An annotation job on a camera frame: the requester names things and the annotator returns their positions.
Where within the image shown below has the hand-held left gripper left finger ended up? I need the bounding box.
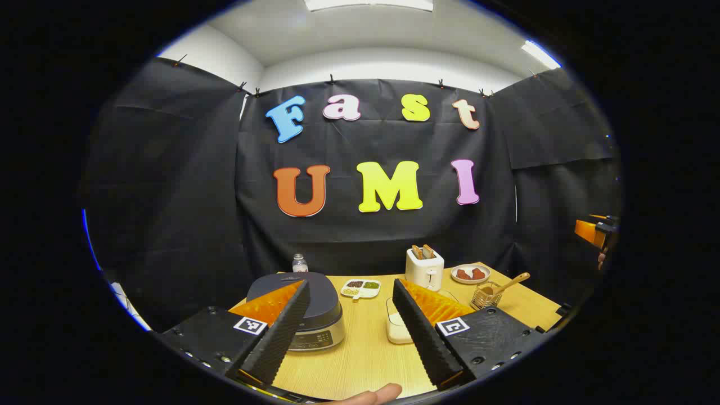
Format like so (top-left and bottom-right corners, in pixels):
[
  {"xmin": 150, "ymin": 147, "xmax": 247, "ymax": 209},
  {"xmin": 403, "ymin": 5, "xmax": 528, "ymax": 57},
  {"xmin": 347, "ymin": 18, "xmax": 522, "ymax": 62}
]
[{"xmin": 160, "ymin": 280, "xmax": 311, "ymax": 389}]

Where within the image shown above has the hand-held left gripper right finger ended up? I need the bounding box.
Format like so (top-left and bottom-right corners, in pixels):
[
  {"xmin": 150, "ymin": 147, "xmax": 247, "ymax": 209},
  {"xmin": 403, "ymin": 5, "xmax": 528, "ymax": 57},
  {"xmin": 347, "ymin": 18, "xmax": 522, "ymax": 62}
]
[{"xmin": 392, "ymin": 278, "xmax": 547, "ymax": 392}]

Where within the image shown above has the clear container of rice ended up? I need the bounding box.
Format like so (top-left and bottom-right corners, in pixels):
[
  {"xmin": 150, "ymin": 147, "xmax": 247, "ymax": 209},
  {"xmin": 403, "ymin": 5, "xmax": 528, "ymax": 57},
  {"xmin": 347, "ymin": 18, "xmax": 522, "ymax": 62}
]
[{"xmin": 385, "ymin": 288, "xmax": 457, "ymax": 345}]

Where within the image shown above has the dark grey rice cooker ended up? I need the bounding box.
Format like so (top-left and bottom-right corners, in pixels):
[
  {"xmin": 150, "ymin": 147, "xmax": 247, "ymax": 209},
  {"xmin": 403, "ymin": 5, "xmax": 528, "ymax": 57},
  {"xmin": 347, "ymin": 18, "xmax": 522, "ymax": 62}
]
[{"xmin": 246, "ymin": 272, "xmax": 347, "ymax": 352}]

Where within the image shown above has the clear wire chopstick holder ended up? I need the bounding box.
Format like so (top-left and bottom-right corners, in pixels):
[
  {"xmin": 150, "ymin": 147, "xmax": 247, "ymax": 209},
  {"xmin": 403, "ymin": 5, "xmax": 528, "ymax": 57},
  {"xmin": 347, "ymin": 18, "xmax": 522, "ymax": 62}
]
[{"xmin": 470, "ymin": 281, "xmax": 503, "ymax": 311}]

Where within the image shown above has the wooden spoon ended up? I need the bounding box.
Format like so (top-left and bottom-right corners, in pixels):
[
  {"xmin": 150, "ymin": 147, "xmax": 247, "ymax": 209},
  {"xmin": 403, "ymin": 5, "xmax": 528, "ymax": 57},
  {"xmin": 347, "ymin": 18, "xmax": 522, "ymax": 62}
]
[{"xmin": 484, "ymin": 272, "xmax": 530, "ymax": 297}]

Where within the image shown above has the white toaster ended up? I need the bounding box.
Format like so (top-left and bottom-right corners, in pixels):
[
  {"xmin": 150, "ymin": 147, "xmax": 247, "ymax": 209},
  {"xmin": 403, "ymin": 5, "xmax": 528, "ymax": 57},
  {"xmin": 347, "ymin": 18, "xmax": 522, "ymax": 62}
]
[{"xmin": 405, "ymin": 247, "xmax": 445, "ymax": 291}]

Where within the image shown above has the white round plate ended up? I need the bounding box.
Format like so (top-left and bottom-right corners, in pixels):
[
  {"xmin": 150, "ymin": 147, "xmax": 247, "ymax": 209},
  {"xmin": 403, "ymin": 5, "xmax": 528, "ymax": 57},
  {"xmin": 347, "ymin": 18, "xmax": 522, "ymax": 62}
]
[{"xmin": 451, "ymin": 264, "xmax": 491, "ymax": 285}]

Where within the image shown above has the white divided dish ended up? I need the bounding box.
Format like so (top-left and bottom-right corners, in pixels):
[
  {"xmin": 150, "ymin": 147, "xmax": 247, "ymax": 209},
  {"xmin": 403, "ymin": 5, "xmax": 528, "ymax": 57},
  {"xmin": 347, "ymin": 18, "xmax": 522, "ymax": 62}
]
[{"xmin": 340, "ymin": 279, "xmax": 382, "ymax": 300}]

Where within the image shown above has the black backdrop cloth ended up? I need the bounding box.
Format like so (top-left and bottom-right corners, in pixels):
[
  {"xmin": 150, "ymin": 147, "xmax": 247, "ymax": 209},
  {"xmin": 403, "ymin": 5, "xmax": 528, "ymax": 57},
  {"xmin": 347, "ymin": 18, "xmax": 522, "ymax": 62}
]
[{"xmin": 82, "ymin": 56, "xmax": 622, "ymax": 332}]

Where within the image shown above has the white side desk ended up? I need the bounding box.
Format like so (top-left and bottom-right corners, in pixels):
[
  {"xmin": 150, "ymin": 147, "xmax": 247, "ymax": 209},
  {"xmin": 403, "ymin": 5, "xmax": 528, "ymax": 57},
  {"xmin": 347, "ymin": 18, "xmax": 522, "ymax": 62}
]
[{"xmin": 110, "ymin": 281, "xmax": 152, "ymax": 332}]

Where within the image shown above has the short ceiling light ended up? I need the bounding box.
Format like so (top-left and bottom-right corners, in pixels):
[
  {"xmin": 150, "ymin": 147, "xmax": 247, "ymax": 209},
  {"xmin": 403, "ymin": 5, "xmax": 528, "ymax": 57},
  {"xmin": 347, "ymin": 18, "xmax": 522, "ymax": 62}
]
[{"xmin": 520, "ymin": 39, "xmax": 562, "ymax": 70}]

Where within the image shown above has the long ceiling light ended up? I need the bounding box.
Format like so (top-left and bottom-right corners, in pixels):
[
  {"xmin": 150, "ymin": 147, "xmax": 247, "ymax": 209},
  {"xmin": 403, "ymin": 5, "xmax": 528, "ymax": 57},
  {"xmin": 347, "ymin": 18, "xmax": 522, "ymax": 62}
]
[{"xmin": 304, "ymin": 0, "xmax": 434, "ymax": 12}]

